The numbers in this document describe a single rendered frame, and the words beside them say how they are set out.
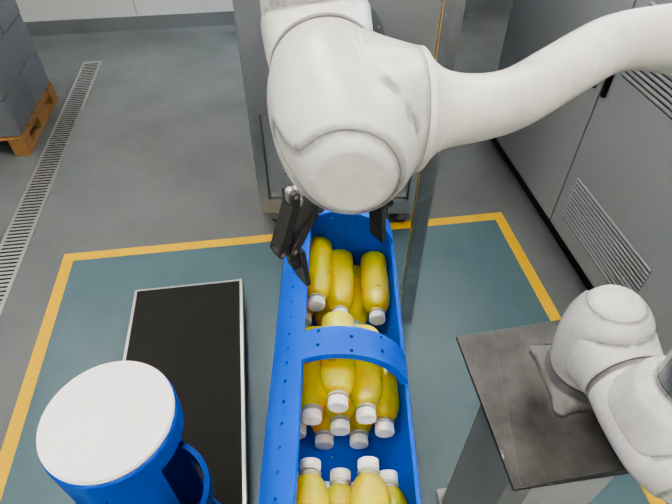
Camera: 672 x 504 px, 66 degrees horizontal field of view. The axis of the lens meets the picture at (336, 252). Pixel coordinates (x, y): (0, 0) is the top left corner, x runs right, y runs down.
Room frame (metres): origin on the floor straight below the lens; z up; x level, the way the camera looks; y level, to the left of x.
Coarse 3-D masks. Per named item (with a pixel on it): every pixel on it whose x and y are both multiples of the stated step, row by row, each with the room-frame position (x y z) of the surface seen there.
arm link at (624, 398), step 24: (648, 360) 0.49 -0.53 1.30; (600, 384) 0.50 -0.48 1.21; (624, 384) 0.46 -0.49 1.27; (648, 384) 0.44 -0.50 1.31; (600, 408) 0.46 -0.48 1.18; (624, 408) 0.43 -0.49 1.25; (648, 408) 0.40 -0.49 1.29; (624, 432) 0.40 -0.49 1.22; (648, 432) 0.38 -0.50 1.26; (624, 456) 0.37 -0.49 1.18; (648, 456) 0.36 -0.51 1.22; (648, 480) 0.33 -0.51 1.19
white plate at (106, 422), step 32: (96, 384) 0.60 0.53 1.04; (128, 384) 0.60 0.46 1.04; (160, 384) 0.60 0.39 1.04; (64, 416) 0.52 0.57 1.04; (96, 416) 0.52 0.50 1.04; (128, 416) 0.52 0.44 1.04; (160, 416) 0.52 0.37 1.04; (64, 448) 0.45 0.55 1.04; (96, 448) 0.45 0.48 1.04; (128, 448) 0.45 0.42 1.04; (64, 480) 0.39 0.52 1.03; (96, 480) 0.39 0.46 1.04
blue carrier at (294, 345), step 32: (320, 224) 1.00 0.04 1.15; (352, 224) 1.00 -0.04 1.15; (288, 288) 0.75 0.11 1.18; (288, 320) 0.66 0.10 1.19; (288, 352) 0.58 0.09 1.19; (320, 352) 0.55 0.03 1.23; (352, 352) 0.55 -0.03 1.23; (384, 352) 0.57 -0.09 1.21; (288, 384) 0.50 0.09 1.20; (288, 416) 0.44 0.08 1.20; (288, 448) 0.38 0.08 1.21; (352, 448) 0.49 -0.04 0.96; (384, 448) 0.47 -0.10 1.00; (288, 480) 0.32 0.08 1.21; (352, 480) 0.42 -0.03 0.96; (416, 480) 0.35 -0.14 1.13
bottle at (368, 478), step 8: (360, 472) 0.37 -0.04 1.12; (368, 472) 0.37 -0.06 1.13; (376, 472) 0.37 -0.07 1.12; (360, 480) 0.35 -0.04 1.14; (368, 480) 0.35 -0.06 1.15; (376, 480) 0.35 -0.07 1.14; (352, 488) 0.34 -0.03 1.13; (360, 488) 0.33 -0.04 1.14; (368, 488) 0.33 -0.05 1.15; (376, 488) 0.33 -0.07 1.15; (384, 488) 0.34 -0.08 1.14; (352, 496) 0.33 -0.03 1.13; (360, 496) 0.32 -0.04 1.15; (368, 496) 0.32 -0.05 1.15; (376, 496) 0.32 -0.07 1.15; (384, 496) 0.32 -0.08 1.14
